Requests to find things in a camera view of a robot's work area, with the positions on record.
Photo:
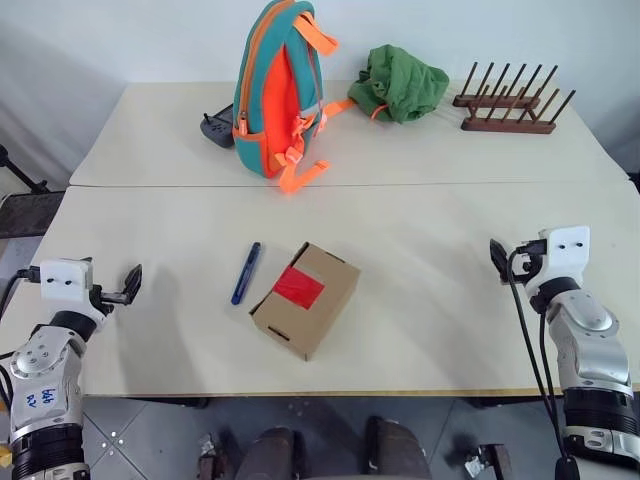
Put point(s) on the green cloth bag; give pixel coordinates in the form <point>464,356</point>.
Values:
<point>400,80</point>

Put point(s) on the dark grey remote controller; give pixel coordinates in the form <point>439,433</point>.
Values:
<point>217,130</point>

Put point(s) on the dark wooden peg rack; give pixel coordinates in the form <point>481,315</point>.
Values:
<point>505,125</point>

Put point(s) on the dark rounded shape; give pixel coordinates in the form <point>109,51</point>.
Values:
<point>270,455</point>
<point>395,450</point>

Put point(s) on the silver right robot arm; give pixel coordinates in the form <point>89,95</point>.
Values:
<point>595,350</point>

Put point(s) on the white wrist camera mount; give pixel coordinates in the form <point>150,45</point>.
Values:
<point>567,250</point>
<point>62,280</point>

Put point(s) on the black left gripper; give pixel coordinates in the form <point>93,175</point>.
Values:
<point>107,299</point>

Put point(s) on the black floor mat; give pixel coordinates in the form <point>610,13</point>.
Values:
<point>25,215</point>

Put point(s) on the teal and orange backpack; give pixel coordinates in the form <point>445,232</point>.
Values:
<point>260,100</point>

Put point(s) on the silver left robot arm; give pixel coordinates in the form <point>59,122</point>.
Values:
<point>40,380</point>

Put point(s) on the black tripod stand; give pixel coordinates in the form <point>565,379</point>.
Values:
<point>35,186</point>

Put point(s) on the brown cardboard box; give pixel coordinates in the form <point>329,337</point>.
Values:
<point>310,325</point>

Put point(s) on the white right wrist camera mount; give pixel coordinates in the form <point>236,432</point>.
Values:
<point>567,250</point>

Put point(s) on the red tape patch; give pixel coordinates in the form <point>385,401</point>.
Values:
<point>299,287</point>

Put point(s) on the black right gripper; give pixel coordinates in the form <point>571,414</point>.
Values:
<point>530,262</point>

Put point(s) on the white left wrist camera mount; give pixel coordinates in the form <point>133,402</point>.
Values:
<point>62,280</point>

